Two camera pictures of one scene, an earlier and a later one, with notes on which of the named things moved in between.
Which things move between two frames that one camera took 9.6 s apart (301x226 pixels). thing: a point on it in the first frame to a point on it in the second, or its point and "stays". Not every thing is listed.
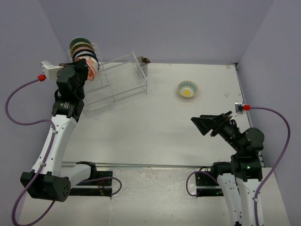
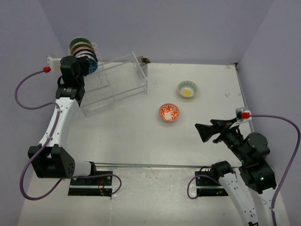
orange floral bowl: (93, 68) to (169, 112)
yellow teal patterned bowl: (187, 89) stays
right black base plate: (207, 186) stays
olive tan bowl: (81, 44) stays
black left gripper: (81, 66) stays
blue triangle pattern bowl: (91, 56) to (92, 66)
